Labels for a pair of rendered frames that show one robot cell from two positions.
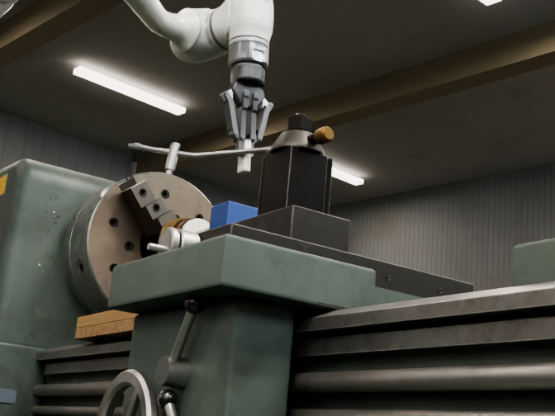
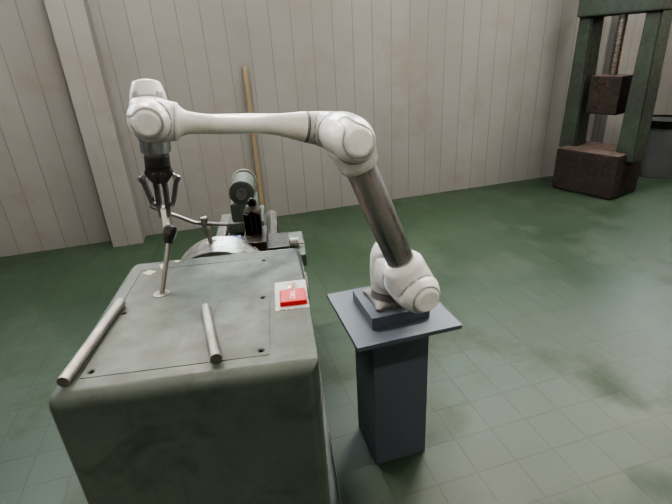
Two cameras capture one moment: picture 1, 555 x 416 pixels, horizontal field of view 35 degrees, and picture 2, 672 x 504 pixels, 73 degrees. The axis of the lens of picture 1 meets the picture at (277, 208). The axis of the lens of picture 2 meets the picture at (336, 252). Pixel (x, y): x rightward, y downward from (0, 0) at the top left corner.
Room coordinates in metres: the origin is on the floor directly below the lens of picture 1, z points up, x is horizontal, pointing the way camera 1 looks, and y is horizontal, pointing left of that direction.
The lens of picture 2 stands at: (2.82, 1.19, 1.77)
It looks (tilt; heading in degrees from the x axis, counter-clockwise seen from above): 24 degrees down; 207
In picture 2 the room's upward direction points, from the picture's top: 3 degrees counter-clockwise
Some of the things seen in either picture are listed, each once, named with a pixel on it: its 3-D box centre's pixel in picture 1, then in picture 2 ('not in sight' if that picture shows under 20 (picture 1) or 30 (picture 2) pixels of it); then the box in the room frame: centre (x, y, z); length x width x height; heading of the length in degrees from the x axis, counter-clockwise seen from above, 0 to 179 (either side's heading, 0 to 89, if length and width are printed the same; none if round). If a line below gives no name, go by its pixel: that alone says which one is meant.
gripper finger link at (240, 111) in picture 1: (240, 116); (165, 190); (1.81, 0.10, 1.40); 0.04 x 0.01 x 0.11; 33
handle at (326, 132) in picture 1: (319, 137); not in sight; (1.19, -0.05, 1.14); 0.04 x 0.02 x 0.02; 33
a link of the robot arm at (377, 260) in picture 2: not in sight; (390, 263); (1.25, 0.64, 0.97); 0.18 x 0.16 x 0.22; 44
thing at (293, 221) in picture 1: (278, 240); (256, 239); (1.26, -0.01, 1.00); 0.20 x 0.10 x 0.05; 33
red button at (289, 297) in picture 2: not in sight; (293, 298); (2.06, 0.69, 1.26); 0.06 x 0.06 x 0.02; 33
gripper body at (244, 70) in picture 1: (247, 88); (158, 168); (1.82, 0.09, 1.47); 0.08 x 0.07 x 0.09; 123
